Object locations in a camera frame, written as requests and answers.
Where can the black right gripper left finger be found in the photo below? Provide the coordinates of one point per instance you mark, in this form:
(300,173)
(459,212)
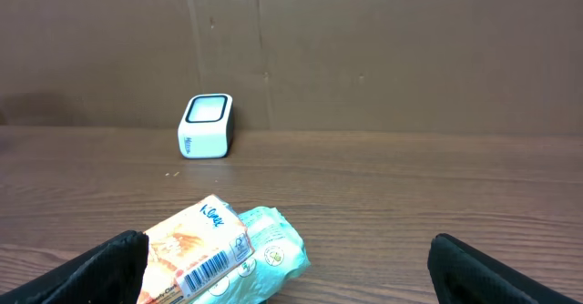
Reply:
(109,273)

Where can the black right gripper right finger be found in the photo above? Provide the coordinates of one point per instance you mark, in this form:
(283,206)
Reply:
(462,274)

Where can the teal Kleenex tissue pack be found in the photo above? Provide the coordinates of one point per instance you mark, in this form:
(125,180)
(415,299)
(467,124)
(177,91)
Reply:
(208,253)

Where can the white barcode scanner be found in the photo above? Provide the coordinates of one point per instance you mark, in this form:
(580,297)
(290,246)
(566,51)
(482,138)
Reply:
(207,126)

